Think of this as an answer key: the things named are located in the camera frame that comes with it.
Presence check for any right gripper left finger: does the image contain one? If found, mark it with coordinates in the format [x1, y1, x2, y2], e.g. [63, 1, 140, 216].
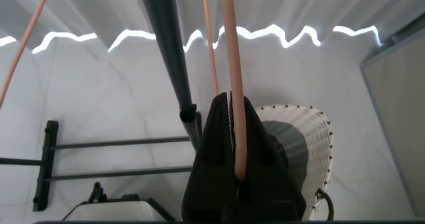
[181, 92, 239, 222]

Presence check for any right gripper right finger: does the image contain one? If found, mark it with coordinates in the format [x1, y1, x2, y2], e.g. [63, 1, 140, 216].
[238, 96, 307, 222]

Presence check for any pink clothes hanger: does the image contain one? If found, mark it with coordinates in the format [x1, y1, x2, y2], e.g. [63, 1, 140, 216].
[201, 0, 248, 181]
[0, 0, 54, 108]

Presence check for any white laundry basket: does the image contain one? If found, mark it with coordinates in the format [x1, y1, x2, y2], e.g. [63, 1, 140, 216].
[255, 104, 335, 222]

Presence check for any black clothes rack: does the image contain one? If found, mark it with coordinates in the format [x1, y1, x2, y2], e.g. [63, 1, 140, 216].
[0, 0, 203, 212]

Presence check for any white curtain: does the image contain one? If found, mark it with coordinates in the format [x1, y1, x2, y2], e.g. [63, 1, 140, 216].
[0, 0, 425, 51]

